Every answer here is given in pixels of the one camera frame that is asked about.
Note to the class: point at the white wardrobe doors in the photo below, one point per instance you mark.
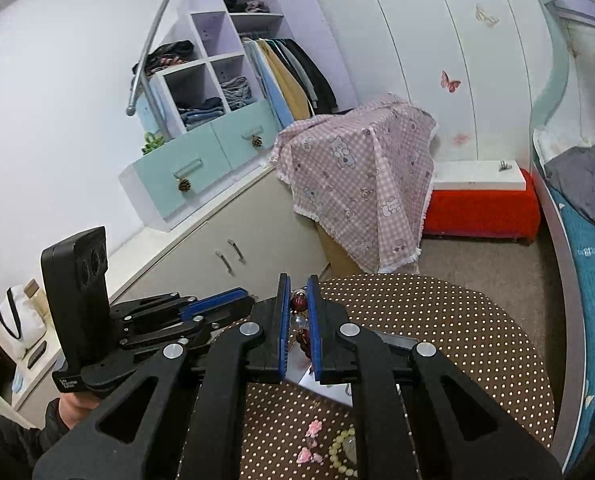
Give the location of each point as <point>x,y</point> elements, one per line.
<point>402,47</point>

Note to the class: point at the person's left hand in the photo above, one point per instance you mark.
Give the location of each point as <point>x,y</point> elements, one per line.
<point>75,407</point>

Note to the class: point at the white board on ottoman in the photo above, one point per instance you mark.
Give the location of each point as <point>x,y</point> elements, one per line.
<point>477,175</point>

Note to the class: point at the small metal clip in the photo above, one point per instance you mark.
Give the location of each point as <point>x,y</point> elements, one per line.
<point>504,166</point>

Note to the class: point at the teal drawer shelf unit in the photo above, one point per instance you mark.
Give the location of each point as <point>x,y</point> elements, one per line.
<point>220,128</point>

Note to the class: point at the grey duvet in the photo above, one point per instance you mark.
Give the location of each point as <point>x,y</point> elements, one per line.
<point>572,174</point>

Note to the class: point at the hanging clothes row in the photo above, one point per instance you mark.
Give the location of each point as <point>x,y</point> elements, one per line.
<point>290,80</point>

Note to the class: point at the grey curved metal rail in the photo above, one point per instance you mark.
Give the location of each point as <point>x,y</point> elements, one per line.
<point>140,67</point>

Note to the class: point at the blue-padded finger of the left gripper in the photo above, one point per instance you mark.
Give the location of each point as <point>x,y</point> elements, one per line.
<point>201,306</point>

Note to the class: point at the purple open wardrobe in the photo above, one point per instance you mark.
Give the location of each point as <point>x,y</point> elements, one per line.
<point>218,25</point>

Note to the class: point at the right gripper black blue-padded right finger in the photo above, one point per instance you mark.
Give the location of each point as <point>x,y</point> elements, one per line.
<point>417,415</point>

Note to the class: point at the pink flower hair clip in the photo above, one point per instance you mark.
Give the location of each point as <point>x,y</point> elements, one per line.
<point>309,454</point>

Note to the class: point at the beige low cabinet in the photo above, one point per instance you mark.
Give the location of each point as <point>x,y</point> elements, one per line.
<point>244,237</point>

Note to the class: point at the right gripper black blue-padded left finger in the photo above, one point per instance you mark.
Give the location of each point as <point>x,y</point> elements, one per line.
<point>181,414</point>

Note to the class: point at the brown polka dot tablecloth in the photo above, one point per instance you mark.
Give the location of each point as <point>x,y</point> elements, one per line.
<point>467,327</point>

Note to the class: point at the pink butterfly wall sticker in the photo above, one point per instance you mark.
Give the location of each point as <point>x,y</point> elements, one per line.
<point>451,85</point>

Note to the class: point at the silver metal tin box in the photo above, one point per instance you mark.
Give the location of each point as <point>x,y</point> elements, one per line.
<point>299,373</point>

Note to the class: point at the small green plant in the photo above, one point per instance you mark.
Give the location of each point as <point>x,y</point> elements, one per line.
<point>153,141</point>

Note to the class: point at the pink checkered cloth cover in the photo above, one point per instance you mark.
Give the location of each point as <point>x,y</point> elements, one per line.
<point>365,177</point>

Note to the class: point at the red storage ottoman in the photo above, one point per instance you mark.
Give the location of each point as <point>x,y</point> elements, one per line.
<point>496,214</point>

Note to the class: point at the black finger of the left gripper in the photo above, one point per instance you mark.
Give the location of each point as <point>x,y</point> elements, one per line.
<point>218,318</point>

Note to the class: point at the teal bunk bed frame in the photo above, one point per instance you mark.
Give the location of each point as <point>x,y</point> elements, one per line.
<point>562,77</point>

